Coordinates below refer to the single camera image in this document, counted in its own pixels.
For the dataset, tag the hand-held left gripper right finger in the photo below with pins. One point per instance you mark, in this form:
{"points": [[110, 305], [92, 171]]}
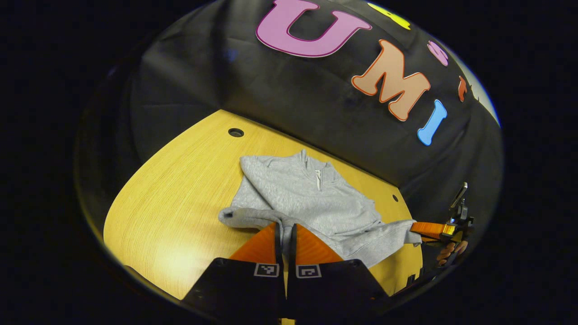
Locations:
{"points": [[334, 289]]}

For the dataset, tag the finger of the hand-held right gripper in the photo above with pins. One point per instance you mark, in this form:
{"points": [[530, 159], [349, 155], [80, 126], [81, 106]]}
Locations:
{"points": [[433, 228], [440, 242]]}

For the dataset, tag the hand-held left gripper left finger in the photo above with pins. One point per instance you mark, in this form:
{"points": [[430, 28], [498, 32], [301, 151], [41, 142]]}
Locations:
{"points": [[239, 289]]}

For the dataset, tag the grey zip-neck sweatshirt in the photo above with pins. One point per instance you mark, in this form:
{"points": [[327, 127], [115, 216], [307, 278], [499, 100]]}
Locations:
{"points": [[307, 198]]}

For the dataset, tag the black backdrop cloth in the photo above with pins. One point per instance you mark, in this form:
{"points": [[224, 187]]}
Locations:
{"points": [[293, 90]]}

